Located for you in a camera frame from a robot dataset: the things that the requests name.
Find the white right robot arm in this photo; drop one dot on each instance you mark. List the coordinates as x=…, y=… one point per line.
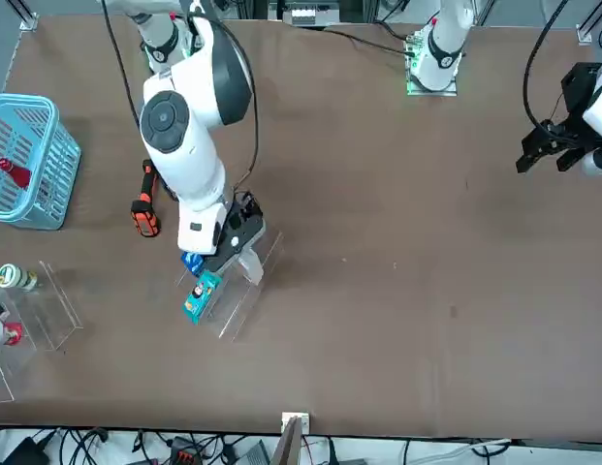
x=184, y=145

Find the clear stepped snack shelf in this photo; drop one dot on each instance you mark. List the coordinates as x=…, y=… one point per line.
x=242, y=310

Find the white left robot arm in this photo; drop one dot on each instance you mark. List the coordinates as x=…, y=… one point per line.
x=438, y=48

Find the light blue shopping basket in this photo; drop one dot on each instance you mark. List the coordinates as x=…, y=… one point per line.
x=48, y=160

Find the red Coca-Cola bottle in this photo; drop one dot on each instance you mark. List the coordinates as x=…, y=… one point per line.
x=19, y=176

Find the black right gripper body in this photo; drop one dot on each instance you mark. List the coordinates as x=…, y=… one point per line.
x=235, y=247

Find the grey hub orange ports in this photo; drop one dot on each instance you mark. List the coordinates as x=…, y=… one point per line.
x=183, y=453

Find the aluminium base plate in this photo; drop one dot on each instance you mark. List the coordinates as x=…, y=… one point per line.
x=446, y=89

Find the aluminium table edge post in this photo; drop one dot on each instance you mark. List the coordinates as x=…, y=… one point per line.
x=293, y=436

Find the white cookie box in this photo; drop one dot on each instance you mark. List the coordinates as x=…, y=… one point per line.
x=254, y=271

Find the aluminium frame profile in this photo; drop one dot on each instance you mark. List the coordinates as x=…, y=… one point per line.
x=26, y=17
x=589, y=31

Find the orange black barcode scanner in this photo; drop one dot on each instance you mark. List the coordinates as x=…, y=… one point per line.
x=145, y=218

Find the grey power strip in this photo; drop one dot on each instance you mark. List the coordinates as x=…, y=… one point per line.
x=307, y=14

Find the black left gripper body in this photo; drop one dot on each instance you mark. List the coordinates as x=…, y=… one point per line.
x=579, y=84

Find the teal snack packet red figure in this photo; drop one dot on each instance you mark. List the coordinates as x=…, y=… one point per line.
x=201, y=300

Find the clear stepped bottle shelf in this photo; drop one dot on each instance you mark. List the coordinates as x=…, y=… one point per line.
x=43, y=315

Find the black power brick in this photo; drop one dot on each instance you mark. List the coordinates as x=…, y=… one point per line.
x=24, y=453

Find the white bottle green lid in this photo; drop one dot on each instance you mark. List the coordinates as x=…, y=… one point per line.
x=9, y=276

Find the red lidded jar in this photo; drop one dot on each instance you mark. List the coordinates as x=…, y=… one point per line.
x=5, y=333

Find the blue Oreo cookie pack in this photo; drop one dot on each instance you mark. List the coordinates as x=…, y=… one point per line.
x=191, y=264

